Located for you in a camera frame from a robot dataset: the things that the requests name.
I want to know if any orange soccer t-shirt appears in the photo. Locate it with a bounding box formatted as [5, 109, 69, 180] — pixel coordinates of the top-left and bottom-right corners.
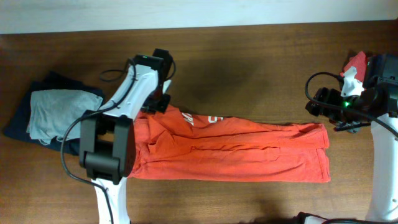
[131, 106, 331, 183]

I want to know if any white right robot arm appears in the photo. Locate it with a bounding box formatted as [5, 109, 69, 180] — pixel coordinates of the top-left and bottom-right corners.
[304, 52, 397, 223]

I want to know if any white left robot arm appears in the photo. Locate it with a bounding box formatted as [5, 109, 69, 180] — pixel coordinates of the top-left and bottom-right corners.
[79, 49, 175, 223]

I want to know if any red shirt pile right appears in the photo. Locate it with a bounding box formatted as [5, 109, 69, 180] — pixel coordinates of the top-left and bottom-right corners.
[340, 51, 368, 82]

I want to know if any light grey folded garment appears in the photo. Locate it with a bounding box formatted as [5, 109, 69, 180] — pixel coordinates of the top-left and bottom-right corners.
[27, 89, 103, 145]

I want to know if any navy folded garment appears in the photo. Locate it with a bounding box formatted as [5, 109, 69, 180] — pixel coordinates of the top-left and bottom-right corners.
[2, 72, 105, 151]

